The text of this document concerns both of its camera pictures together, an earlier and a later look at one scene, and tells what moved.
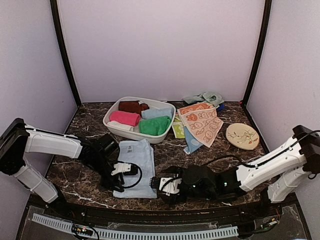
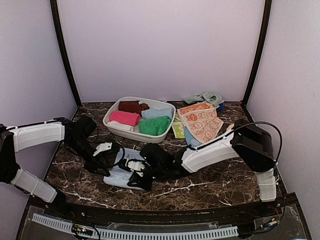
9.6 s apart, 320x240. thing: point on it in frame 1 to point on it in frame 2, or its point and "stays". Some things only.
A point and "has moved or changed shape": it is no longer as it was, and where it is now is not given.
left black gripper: [110, 182] to [92, 165]
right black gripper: [172, 199] to [135, 178]
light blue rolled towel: [154, 113] stays
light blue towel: [140, 153] has moved or changed shape
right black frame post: [267, 22] stays
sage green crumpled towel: [210, 97] stays
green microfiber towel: [156, 126] stays
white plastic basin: [114, 103] stays
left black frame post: [60, 24] stays
